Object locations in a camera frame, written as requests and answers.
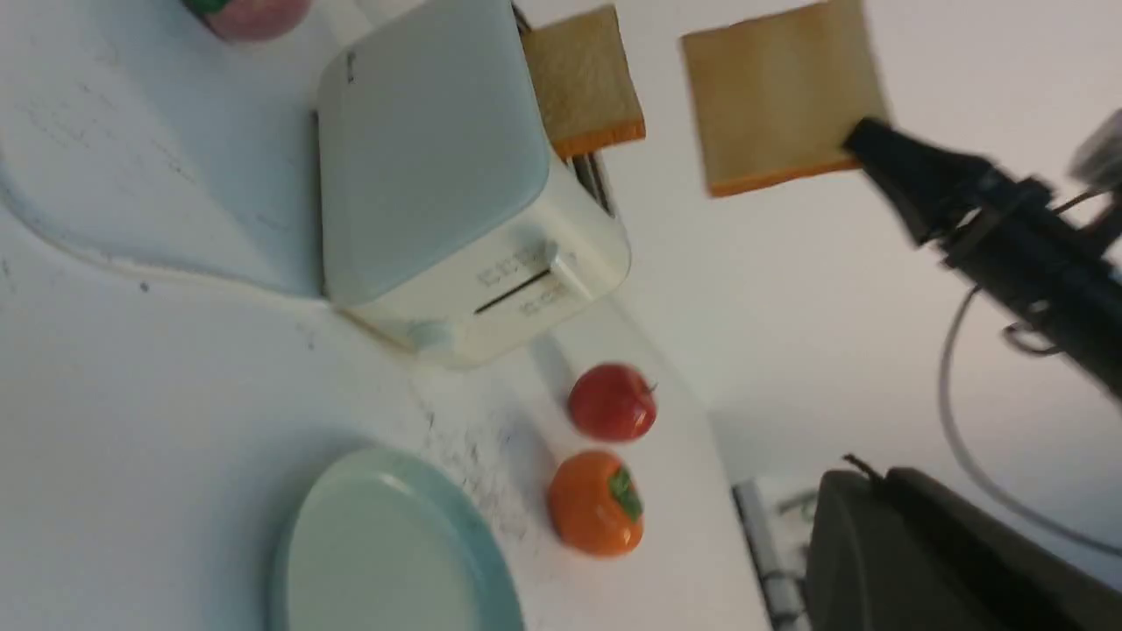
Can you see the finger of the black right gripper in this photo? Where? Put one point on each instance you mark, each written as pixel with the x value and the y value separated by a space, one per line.
pixel 930 188

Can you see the orange persimmon with green leaf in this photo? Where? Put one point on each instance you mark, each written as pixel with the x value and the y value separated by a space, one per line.
pixel 594 504

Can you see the white two-slot toaster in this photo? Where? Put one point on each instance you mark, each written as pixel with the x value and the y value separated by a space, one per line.
pixel 449 224

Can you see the metal rack beside table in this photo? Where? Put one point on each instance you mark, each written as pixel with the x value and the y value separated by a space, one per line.
pixel 777 514

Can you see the red apple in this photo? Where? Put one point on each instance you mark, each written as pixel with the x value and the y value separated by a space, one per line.
pixel 613 402

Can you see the pink peach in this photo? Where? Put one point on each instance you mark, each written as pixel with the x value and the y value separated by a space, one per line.
pixel 250 20

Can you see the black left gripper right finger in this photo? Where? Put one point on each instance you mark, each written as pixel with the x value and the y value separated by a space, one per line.
pixel 1016 582

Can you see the toast slice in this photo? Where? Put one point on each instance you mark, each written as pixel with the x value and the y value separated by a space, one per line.
pixel 584 88
pixel 775 97

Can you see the light blue round plate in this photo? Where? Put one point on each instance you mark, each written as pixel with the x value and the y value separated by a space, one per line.
pixel 384 541

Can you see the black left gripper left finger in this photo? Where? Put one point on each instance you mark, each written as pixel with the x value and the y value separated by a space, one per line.
pixel 869 569

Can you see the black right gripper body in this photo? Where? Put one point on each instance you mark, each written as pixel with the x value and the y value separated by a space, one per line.
pixel 1052 276

